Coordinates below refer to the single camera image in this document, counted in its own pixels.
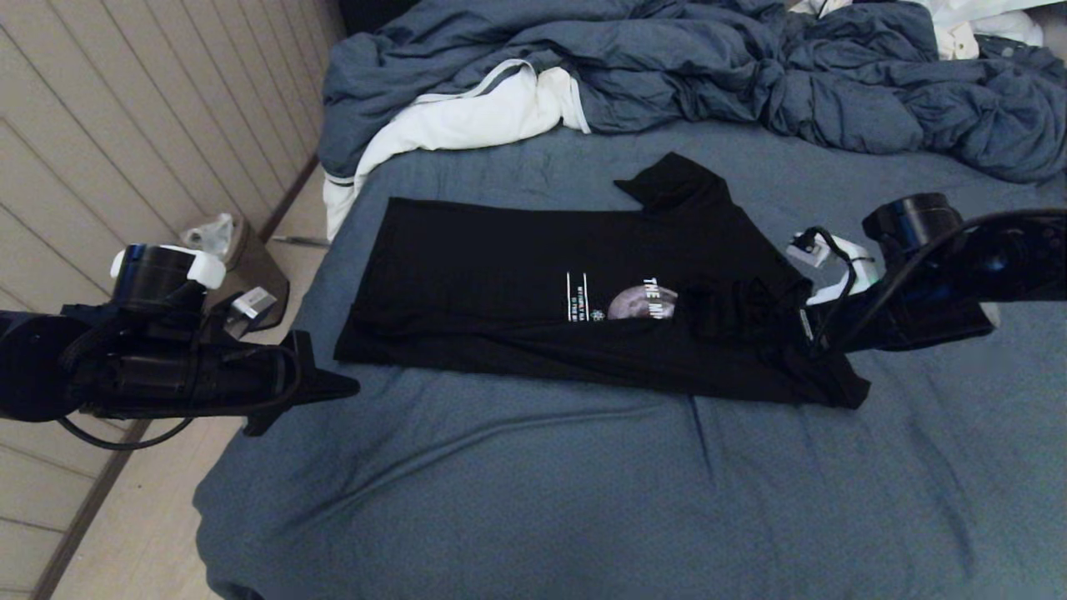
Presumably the black moon print T-shirt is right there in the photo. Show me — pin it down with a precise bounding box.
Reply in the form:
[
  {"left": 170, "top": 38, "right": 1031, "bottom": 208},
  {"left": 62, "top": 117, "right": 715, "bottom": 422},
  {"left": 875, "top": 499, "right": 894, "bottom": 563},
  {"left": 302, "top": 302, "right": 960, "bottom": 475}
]
[{"left": 333, "top": 152, "right": 873, "bottom": 410}]

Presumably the brown trash bin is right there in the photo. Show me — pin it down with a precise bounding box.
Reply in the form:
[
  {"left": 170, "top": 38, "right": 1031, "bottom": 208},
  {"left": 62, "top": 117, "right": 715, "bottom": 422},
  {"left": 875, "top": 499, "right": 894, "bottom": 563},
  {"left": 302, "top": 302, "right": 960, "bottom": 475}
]
[{"left": 182, "top": 218, "right": 291, "bottom": 334}]

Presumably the clear plastic bin liner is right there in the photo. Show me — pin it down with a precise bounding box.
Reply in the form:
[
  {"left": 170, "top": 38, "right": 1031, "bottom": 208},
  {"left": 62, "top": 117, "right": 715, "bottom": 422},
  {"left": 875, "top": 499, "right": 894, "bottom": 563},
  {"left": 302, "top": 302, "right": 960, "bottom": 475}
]
[{"left": 183, "top": 213, "right": 237, "bottom": 255}]

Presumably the blue bed sheet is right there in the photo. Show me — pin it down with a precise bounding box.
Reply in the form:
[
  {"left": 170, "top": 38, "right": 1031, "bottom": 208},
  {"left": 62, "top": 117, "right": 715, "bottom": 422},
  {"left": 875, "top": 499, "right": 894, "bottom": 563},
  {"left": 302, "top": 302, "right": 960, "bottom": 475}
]
[{"left": 193, "top": 121, "right": 1067, "bottom": 600}]

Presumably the white blanket grey stripe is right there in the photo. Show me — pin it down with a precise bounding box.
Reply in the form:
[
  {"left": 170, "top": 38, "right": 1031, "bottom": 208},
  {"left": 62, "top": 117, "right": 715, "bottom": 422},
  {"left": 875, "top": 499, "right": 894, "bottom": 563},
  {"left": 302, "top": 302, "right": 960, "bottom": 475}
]
[{"left": 322, "top": 62, "right": 591, "bottom": 243}]

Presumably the crumpled blue duvet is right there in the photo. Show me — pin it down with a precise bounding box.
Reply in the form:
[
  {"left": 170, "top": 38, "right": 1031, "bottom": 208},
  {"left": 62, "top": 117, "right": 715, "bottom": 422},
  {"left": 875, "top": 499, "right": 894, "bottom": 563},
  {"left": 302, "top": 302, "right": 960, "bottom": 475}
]
[{"left": 317, "top": 0, "right": 1067, "bottom": 186}]

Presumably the black headboard panel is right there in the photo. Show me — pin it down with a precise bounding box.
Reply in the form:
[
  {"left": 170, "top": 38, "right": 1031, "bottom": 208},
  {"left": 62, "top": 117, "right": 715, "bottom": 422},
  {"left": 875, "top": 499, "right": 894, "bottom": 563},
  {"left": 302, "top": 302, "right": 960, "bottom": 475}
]
[{"left": 338, "top": 0, "right": 426, "bottom": 38}]

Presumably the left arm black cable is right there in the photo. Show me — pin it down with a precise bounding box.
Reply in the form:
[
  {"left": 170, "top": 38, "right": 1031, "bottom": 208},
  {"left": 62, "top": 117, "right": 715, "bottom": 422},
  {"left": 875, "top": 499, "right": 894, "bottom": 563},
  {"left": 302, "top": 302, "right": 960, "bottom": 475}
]
[{"left": 54, "top": 412, "right": 199, "bottom": 453}]

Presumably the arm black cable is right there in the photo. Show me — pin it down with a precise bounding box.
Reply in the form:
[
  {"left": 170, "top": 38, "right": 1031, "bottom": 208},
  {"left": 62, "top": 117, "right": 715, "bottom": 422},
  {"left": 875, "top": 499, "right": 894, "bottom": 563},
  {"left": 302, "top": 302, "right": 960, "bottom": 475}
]
[
  {"left": 800, "top": 208, "right": 1067, "bottom": 351},
  {"left": 54, "top": 412, "right": 199, "bottom": 453}
]

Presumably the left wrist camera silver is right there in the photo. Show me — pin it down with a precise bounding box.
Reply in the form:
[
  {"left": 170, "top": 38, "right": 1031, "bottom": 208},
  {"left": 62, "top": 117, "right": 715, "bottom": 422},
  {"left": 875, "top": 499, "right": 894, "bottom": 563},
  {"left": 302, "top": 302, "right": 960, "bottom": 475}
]
[{"left": 228, "top": 285, "right": 279, "bottom": 323}]

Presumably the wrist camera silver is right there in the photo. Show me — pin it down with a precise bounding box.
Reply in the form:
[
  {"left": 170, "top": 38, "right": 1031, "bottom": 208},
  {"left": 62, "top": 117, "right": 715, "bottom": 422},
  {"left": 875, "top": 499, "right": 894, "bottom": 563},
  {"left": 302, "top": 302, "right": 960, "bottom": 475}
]
[
  {"left": 228, "top": 285, "right": 279, "bottom": 323},
  {"left": 787, "top": 232, "right": 834, "bottom": 269}
]

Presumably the right motor cylinder white bracket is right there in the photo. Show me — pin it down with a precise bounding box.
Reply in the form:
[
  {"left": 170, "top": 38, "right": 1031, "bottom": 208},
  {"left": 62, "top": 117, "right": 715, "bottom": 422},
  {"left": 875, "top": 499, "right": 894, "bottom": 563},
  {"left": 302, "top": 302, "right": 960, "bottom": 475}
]
[{"left": 804, "top": 192, "right": 965, "bottom": 306}]

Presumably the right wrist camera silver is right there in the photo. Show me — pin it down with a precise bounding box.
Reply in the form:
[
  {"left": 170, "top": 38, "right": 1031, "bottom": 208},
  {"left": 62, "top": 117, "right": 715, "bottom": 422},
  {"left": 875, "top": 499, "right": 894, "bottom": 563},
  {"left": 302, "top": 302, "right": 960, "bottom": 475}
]
[{"left": 787, "top": 232, "right": 834, "bottom": 269}]

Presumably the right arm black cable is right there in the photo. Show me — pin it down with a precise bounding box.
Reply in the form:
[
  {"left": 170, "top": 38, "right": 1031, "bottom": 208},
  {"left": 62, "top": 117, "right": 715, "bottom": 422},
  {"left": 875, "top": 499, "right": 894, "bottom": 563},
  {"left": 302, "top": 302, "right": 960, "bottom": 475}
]
[{"left": 800, "top": 208, "right": 1067, "bottom": 351}]

